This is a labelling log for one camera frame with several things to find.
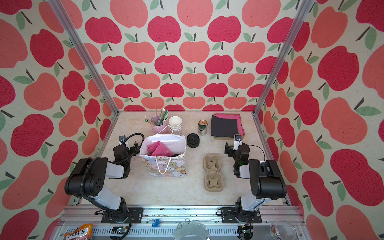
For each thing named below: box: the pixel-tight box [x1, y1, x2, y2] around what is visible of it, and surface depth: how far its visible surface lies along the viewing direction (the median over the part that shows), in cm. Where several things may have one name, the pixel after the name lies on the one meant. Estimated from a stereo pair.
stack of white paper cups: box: [168, 116, 183, 132], surface depth 98 cm
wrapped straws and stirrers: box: [144, 106, 169, 127], surface depth 96 cm
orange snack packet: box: [64, 223, 93, 240], surface depth 68 cm
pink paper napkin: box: [147, 141, 173, 157], surface depth 78 cm
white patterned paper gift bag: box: [140, 134, 187, 178], surface depth 78 cm
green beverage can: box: [198, 119, 208, 136], surface depth 103 cm
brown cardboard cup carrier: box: [203, 153, 225, 193], surface depth 84 cm
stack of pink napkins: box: [210, 113, 245, 140], surface depth 110 cm
